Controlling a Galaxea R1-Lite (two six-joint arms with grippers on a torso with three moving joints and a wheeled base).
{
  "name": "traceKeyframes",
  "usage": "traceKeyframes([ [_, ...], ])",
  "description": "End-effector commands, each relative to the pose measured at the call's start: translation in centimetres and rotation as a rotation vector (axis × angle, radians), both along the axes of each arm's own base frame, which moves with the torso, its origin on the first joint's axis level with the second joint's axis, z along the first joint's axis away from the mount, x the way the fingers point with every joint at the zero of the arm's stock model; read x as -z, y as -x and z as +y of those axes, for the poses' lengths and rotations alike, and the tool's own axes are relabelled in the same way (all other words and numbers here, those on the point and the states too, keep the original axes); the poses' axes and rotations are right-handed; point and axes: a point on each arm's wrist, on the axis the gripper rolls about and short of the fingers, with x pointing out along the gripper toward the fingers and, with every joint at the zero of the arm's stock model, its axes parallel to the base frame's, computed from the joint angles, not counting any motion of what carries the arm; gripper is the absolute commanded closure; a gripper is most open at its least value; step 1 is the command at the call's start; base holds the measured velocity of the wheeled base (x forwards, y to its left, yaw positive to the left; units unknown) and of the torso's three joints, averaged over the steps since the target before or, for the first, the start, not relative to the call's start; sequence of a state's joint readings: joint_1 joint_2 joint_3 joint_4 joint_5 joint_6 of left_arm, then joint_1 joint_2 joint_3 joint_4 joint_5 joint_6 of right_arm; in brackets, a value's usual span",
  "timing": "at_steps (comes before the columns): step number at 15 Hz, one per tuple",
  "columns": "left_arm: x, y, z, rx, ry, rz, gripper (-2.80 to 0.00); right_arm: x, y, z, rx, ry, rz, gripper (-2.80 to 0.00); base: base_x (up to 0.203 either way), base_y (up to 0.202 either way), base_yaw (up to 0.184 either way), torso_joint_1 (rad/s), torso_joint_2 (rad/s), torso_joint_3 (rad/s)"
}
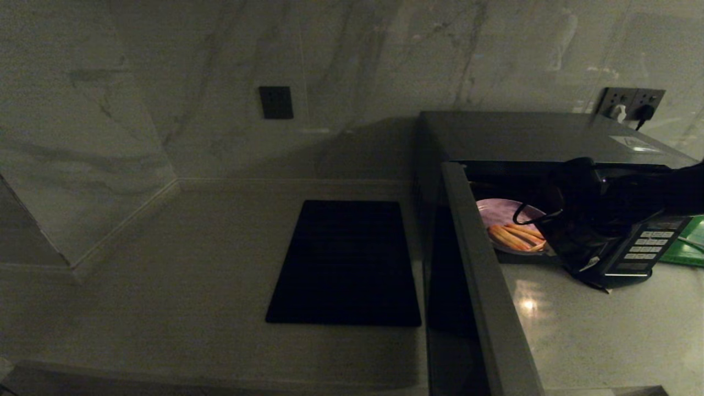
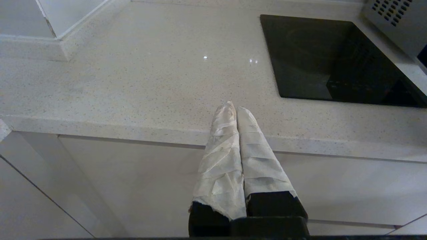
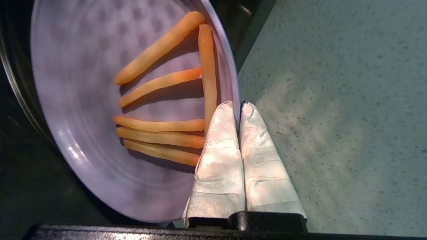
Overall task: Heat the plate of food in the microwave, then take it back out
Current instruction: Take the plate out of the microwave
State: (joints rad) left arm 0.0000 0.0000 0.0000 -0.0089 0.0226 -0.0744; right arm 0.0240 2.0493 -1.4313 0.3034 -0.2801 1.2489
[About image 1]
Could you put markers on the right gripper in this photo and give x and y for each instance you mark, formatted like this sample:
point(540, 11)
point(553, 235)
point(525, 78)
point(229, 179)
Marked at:
point(583, 225)

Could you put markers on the purple plate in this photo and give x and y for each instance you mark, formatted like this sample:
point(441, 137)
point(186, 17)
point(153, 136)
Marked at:
point(495, 212)

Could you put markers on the microwave oven door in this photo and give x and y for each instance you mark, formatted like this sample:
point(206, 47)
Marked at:
point(484, 308)

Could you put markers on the silver microwave oven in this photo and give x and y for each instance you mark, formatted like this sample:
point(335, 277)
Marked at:
point(522, 137)

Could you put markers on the long orange french fry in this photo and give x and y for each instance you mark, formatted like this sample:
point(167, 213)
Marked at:
point(536, 247)

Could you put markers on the green cutting board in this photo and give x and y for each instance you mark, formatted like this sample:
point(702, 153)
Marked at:
point(687, 250)

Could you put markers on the white power plug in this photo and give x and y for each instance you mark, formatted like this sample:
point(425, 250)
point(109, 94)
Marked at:
point(620, 113)

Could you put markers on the black power plug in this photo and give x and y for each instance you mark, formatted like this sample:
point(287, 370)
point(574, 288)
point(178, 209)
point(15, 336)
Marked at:
point(645, 113)

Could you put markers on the black induction cooktop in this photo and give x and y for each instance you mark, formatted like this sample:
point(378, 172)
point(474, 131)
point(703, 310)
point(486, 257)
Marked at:
point(346, 264)

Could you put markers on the grey wall outlet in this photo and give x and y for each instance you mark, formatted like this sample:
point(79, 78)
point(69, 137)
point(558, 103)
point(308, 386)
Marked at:
point(616, 97)
point(653, 97)

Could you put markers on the dark wall switch panel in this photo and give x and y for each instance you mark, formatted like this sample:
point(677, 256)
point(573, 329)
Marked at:
point(276, 102)

